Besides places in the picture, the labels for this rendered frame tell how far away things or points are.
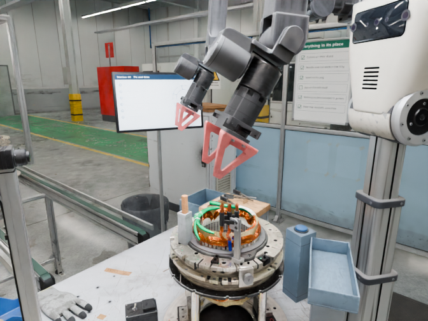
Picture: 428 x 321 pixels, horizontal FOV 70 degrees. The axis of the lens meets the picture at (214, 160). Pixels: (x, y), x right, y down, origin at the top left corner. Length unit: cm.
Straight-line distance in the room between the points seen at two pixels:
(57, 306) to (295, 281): 80
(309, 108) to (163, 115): 165
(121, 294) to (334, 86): 243
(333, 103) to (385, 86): 208
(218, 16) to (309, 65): 213
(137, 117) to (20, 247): 118
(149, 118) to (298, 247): 113
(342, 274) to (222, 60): 66
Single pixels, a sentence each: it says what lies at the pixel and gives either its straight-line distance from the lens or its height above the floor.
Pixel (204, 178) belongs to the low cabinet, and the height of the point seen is 53.
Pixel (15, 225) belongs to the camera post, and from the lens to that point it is 77.
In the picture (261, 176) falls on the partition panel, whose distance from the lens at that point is 352.
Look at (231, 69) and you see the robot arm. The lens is 52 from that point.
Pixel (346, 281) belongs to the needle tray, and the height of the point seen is 103.
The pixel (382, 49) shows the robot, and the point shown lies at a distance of 97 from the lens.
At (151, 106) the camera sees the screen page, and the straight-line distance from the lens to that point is 183.
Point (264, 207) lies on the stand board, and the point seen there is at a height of 107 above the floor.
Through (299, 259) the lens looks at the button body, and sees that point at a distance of 111.
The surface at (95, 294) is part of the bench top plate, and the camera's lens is 128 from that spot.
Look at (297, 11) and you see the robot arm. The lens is 56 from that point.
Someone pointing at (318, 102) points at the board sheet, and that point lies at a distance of 306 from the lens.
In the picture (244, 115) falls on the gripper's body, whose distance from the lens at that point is 52.
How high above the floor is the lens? 153
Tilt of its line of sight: 15 degrees down
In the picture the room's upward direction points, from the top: straight up
